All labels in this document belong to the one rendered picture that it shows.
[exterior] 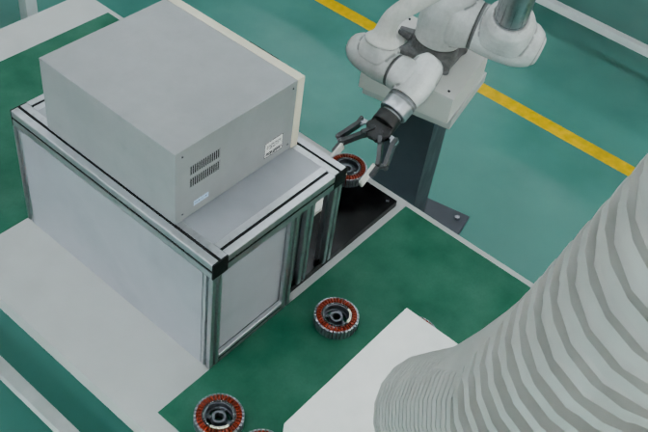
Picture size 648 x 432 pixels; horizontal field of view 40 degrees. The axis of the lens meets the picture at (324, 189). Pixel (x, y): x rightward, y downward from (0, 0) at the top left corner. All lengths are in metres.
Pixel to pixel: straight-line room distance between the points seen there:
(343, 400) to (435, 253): 0.96
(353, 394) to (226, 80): 0.77
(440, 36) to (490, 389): 2.18
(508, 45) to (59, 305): 1.49
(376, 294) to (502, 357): 1.60
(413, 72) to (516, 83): 1.94
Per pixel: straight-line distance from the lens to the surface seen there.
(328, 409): 1.57
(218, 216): 1.96
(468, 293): 2.40
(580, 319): 0.64
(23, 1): 3.75
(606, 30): 4.70
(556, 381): 0.68
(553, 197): 3.90
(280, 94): 1.98
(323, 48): 4.43
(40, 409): 2.78
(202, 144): 1.85
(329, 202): 2.19
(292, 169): 2.08
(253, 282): 2.08
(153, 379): 2.14
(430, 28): 2.87
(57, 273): 2.36
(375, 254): 2.43
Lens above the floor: 2.52
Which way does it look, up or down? 44 degrees down
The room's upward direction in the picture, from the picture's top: 9 degrees clockwise
